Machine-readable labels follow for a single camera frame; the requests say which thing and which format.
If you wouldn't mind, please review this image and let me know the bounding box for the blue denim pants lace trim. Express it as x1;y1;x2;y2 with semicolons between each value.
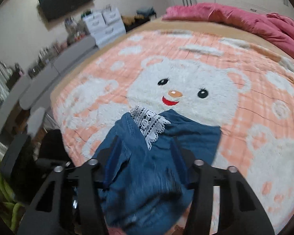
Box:
92;105;223;235

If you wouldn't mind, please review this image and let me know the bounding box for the green sleeved left forearm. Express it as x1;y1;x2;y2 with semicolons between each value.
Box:
0;172;25;234

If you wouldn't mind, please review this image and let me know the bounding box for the grey low bench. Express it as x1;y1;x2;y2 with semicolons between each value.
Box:
0;36;98;134

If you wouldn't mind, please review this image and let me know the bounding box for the peach bear plush blanket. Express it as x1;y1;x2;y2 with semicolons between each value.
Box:
51;20;294;234

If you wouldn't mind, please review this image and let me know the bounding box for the white drawer cabinet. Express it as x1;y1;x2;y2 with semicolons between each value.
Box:
82;6;126;49

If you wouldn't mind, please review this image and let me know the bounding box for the pink quilted comforter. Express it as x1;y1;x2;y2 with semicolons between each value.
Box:
162;3;294;59

